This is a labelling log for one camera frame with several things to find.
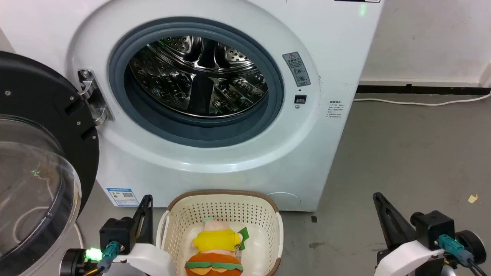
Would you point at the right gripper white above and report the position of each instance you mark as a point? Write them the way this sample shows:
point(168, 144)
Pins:
point(406, 258)

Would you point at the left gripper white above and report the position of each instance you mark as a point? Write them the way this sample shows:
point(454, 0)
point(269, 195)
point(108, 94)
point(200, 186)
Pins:
point(149, 258)

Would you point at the white front-load washing machine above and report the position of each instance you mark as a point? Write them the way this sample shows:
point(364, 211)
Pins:
point(307, 153)

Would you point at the blue energy label sticker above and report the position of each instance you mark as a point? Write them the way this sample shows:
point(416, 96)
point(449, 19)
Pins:
point(122, 197)

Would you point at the yellow and pink plush doll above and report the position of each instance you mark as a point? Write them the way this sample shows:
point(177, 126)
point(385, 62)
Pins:
point(215, 239)

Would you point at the hamburger plush toy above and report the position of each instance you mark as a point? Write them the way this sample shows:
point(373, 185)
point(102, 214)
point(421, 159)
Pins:
point(214, 265)

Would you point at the yellow paper scrap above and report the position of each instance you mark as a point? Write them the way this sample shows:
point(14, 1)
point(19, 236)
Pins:
point(473, 198)

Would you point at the cream perforated laundry basket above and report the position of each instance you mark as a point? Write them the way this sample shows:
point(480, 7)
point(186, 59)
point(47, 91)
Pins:
point(230, 210)

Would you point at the grey rubber door gasket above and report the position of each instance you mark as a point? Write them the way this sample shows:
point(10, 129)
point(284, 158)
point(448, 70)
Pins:
point(119, 97)

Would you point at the metal door hinge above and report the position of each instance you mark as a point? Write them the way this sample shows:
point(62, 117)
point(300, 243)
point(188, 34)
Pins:
point(94, 100)

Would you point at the small printed text sticker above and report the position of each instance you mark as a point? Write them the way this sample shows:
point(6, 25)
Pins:
point(336, 109)

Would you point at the stainless steel washer drum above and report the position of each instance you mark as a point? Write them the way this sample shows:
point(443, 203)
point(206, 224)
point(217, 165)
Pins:
point(172, 76)

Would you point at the black door latch slot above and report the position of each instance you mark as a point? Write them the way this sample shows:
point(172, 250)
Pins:
point(300, 99)

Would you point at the black round washer door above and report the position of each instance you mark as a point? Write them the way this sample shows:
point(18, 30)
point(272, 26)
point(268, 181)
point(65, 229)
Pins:
point(38, 96)

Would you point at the grey warning sticker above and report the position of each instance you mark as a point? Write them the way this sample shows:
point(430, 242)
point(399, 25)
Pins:
point(297, 69)

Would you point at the left black wrist camera box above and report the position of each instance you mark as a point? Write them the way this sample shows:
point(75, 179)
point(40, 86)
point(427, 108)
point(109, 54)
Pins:
point(115, 230)

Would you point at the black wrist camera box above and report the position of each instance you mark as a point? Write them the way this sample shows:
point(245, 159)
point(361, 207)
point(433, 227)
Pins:
point(115, 230)
point(433, 226)

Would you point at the right black wrist camera box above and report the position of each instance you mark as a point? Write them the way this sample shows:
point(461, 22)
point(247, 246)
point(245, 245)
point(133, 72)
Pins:
point(433, 226)

